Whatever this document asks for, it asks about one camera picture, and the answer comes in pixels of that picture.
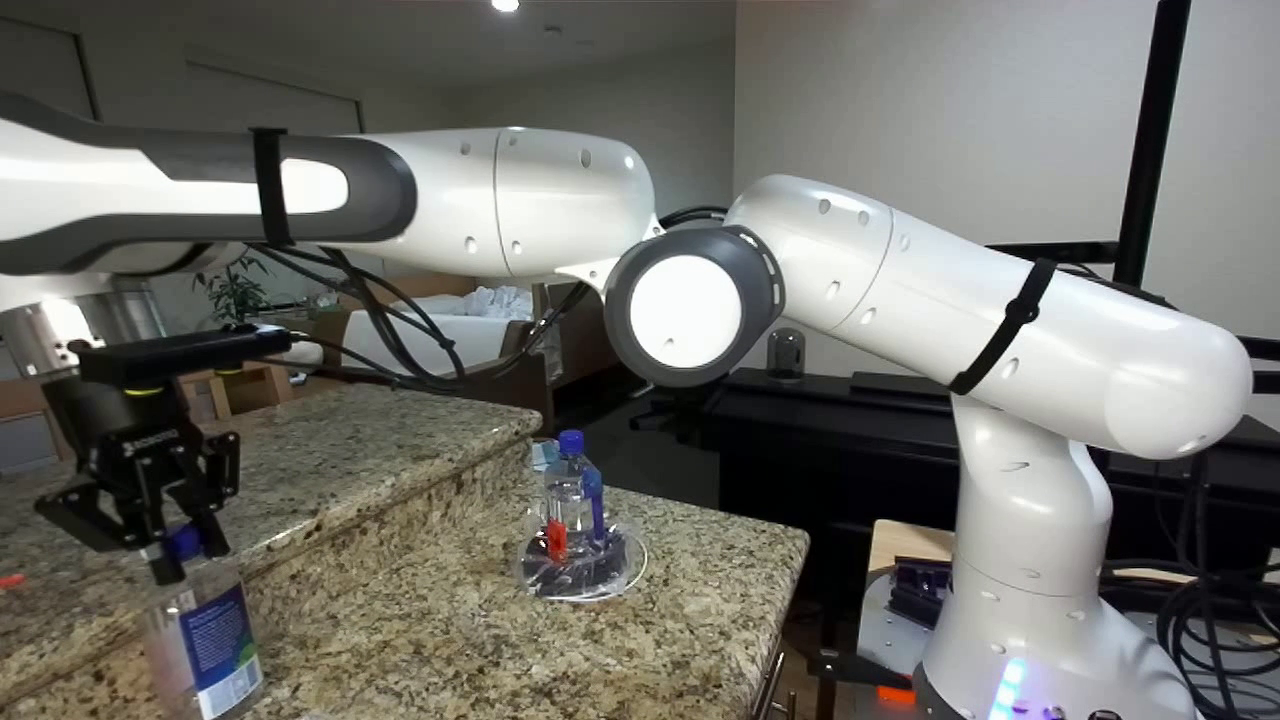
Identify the wooden chair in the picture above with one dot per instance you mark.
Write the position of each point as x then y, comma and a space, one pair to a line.
235, 397

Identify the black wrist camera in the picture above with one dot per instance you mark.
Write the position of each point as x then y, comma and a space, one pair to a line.
156, 362

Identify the bed with white sheets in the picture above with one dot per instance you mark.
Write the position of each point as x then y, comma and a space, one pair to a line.
418, 327

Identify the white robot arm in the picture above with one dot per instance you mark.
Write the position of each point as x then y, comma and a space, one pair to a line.
1045, 368

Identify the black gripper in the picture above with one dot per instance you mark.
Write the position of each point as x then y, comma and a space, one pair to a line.
137, 454

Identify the Fiji water bottle blue cap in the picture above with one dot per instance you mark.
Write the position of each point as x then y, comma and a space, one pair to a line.
573, 502

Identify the clear water bottle blue label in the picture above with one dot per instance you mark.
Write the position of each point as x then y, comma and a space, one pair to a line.
197, 636

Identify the potted green plant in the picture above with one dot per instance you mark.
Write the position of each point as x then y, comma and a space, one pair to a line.
235, 291

